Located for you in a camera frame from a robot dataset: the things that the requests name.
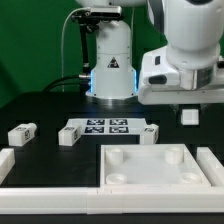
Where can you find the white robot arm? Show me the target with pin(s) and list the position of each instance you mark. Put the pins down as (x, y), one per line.
(193, 29)

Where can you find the white U-shaped fence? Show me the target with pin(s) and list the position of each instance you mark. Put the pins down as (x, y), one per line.
(115, 198)

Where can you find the black camera on mount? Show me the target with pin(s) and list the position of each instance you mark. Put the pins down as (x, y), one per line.
(88, 20)

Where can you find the white square tabletop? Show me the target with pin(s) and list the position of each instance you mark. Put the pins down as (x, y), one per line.
(160, 165)

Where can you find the white marker sheet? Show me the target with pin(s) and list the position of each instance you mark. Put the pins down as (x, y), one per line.
(109, 126)

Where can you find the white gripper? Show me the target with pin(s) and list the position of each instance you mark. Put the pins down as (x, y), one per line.
(161, 83)

